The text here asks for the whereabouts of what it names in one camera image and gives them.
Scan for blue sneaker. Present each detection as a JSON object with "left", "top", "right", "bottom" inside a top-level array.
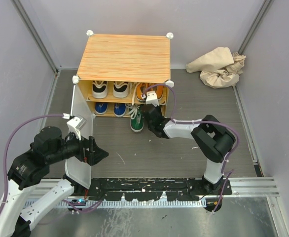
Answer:
[
  {"left": 113, "top": 103, "right": 126, "bottom": 117},
  {"left": 95, "top": 102, "right": 108, "bottom": 115}
]

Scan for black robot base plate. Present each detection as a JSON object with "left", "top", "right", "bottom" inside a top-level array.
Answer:
[{"left": 87, "top": 178, "right": 232, "bottom": 201}]

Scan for white translucent cabinet door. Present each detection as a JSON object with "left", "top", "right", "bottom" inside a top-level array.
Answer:
[{"left": 65, "top": 85, "right": 94, "bottom": 189}]

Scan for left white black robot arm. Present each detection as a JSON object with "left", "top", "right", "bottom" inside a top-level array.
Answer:
[{"left": 0, "top": 126, "right": 108, "bottom": 237}]

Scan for green sneaker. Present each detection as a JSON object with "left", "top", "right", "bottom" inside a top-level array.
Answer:
[{"left": 125, "top": 104, "right": 144, "bottom": 133}]

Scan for black white sneaker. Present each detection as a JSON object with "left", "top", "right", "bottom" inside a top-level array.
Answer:
[
  {"left": 92, "top": 81, "right": 108, "bottom": 99},
  {"left": 113, "top": 81, "right": 130, "bottom": 98}
]

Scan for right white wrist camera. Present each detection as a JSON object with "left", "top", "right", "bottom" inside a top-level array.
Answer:
[{"left": 144, "top": 91, "right": 159, "bottom": 107}]

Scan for wood grain shoe cabinet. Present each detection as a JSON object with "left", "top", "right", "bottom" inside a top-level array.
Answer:
[{"left": 72, "top": 30, "right": 174, "bottom": 117}]

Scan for slotted grey cable duct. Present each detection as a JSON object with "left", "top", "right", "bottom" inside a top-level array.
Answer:
[{"left": 23, "top": 198, "right": 206, "bottom": 208}]

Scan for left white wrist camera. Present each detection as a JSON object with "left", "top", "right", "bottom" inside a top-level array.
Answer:
[{"left": 67, "top": 116, "right": 86, "bottom": 141}]

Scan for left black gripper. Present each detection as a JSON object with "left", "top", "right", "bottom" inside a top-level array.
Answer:
[{"left": 48, "top": 126, "right": 109, "bottom": 164}]

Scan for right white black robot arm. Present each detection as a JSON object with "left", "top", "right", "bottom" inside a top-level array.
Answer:
[{"left": 141, "top": 104, "right": 239, "bottom": 195}]

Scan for crumpled beige cloth bag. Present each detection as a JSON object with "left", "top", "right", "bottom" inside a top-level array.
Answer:
[{"left": 186, "top": 47, "right": 246, "bottom": 89}]

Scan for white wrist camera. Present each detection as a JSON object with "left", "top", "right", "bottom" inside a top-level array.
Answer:
[
  {"left": 67, "top": 116, "right": 86, "bottom": 141},
  {"left": 144, "top": 91, "right": 159, "bottom": 107}
]

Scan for orange sneaker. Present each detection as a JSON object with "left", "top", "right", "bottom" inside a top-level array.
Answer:
[
  {"left": 150, "top": 84, "right": 164, "bottom": 101},
  {"left": 132, "top": 82, "right": 149, "bottom": 105}
]

